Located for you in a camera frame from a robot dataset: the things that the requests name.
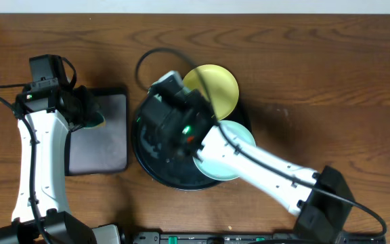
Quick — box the green yellow sponge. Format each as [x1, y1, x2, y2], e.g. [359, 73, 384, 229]
[83, 111, 106, 129]

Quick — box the yellow plate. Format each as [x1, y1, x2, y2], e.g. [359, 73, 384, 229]
[183, 64, 240, 120]

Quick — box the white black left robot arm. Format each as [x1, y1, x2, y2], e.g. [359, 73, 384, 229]
[0, 85, 121, 243]

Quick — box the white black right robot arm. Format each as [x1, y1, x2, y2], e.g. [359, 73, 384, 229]
[137, 84, 354, 243]

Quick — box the round black tray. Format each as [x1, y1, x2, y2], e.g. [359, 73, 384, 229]
[131, 97, 220, 190]

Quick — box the black rectangular water tray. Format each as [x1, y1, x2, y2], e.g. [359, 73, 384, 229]
[64, 87, 128, 176]

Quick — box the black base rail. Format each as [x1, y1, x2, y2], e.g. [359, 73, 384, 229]
[132, 231, 387, 244]

